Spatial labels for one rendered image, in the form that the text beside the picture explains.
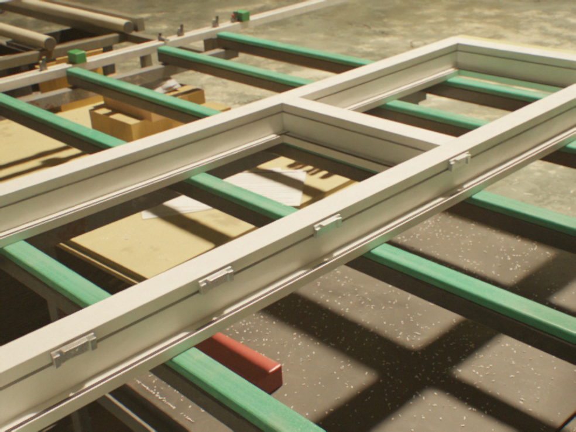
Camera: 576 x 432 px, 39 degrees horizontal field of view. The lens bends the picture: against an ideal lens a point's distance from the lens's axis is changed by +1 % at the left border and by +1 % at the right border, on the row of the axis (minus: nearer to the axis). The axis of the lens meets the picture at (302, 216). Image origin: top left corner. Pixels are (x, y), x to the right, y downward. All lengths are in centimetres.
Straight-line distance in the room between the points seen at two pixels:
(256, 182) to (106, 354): 109
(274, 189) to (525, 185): 182
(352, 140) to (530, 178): 223
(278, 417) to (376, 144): 68
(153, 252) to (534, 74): 90
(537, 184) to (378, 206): 244
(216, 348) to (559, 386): 55
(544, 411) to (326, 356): 36
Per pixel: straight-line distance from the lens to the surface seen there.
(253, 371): 130
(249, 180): 195
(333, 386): 132
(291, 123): 154
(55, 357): 87
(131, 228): 179
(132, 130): 218
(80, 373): 90
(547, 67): 183
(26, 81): 219
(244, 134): 150
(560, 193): 348
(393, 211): 118
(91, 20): 304
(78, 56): 225
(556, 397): 133
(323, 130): 148
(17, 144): 242
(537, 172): 367
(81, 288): 111
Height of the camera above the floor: 139
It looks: 26 degrees down
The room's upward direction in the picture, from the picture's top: 3 degrees counter-clockwise
